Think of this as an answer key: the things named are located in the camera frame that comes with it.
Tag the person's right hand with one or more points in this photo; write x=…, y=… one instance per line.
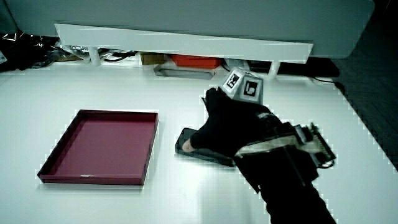
x=231, y=124

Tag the white desk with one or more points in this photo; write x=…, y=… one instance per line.
x=186, y=199

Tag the black flat phone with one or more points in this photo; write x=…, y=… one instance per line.
x=211, y=154

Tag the grey flat rectangular tray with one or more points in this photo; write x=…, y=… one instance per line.
x=183, y=73

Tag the orange box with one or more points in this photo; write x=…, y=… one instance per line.
x=196, y=60

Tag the white shelf riser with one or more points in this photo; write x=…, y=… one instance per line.
x=174, y=42

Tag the brown cardboard box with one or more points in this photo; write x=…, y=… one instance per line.
x=152, y=58

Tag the dark red square tray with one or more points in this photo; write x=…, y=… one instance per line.
x=102, y=146

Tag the black plastic bag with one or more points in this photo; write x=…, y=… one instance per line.
x=21, y=49

